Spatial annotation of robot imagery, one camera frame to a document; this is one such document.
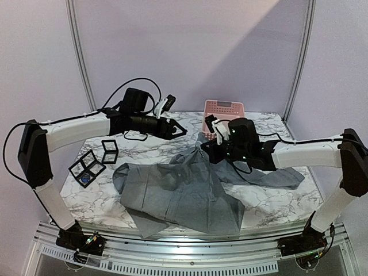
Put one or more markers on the grey button-up shirt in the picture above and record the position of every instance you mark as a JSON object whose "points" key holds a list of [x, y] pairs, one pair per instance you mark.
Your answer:
{"points": [[188, 192]]}

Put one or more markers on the black frame display box pair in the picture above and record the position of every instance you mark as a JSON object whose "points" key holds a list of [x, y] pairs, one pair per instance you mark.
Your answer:
{"points": [[86, 166]]}

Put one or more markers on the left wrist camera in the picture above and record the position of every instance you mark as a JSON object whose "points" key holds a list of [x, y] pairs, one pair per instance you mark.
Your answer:
{"points": [[163, 105]]}

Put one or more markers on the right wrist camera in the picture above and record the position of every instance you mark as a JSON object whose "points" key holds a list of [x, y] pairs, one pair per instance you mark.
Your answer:
{"points": [[217, 127]]}

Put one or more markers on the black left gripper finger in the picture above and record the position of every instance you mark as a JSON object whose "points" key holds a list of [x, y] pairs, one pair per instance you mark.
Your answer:
{"points": [[177, 128], [177, 135]]}

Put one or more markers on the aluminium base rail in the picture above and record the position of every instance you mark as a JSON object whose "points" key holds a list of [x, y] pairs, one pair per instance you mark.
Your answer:
{"points": [[185, 252]]}

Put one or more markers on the pink perforated plastic basket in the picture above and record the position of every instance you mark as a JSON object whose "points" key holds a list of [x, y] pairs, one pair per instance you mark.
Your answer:
{"points": [[222, 110]]}

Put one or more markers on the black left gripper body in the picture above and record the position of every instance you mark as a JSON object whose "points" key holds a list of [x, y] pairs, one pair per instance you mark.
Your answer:
{"points": [[158, 131]]}

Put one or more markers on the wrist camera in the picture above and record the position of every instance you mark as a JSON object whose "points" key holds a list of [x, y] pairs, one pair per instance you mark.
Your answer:
{"points": [[217, 127], [163, 105]]}

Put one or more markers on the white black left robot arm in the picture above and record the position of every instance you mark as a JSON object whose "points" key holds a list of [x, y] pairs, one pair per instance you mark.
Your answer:
{"points": [[40, 139]]}

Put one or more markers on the aluminium corner post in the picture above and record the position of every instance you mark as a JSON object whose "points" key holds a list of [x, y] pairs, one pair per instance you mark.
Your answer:
{"points": [[80, 59], [305, 39]]}

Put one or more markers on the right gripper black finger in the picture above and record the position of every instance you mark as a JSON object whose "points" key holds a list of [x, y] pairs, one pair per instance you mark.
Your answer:
{"points": [[208, 146], [205, 156]]}

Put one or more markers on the left aluminium corner post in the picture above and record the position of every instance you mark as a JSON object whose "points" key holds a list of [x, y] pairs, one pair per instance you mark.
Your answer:
{"points": [[80, 59]]}

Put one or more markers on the round blue badge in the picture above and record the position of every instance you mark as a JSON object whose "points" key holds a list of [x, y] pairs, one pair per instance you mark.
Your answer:
{"points": [[85, 179]]}

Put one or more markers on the right aluminium corner post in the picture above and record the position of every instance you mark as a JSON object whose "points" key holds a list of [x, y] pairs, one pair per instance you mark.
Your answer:
{"points": [[305, 39]]}

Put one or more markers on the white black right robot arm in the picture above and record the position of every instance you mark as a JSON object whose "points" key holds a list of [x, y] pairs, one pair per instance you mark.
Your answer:
{"points": [[238, 140]]}

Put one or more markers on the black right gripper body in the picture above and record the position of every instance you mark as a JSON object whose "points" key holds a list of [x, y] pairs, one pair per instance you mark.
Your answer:
{"points": [[218, 150]]}

